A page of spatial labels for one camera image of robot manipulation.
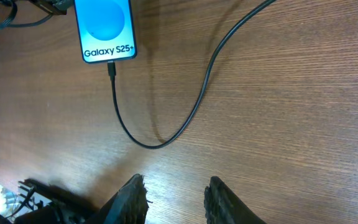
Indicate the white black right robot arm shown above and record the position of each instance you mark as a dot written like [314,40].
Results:
[39,203]

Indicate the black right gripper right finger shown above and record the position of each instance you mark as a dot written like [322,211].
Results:
[223,206]

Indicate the blue Galaxy S25+ smartphone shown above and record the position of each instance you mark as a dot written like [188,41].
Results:
[106,30]

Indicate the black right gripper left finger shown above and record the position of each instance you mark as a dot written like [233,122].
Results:
[128,206]

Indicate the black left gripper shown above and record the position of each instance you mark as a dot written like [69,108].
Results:
[54,7]

